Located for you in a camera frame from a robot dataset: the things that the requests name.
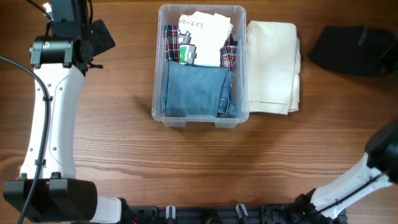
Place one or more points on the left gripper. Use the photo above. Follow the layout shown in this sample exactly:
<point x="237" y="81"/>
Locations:
<point x="101" y="35"/>

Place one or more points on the white printed t-shirt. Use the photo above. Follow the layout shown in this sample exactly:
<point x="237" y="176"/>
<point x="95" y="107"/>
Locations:
<point x="201" y="37"/>

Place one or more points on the blue denim jeans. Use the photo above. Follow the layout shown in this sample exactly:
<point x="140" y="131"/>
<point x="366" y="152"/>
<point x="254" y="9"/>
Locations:
<point x="198" y="91"/>

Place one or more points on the red plaid shirt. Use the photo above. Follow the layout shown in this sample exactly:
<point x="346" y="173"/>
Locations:
<point x="228" y="52"/>

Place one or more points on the cream cloth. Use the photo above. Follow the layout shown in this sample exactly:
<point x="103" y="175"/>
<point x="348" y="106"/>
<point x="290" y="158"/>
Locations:
<point x="273" y="67"/>

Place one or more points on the black garment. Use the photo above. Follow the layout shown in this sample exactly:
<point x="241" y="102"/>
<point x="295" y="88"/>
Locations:
<point x="360" y="50"/>

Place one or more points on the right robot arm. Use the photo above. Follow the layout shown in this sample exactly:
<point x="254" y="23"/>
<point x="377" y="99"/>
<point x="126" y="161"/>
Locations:
<point x="377" y="169"/>

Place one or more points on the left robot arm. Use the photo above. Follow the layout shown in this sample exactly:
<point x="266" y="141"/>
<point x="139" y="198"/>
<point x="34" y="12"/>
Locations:
<point x="47" y="189"/>

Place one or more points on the clear plastic storage container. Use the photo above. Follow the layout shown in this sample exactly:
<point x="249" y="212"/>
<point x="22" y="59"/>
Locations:
<point x="168" y="15"/>

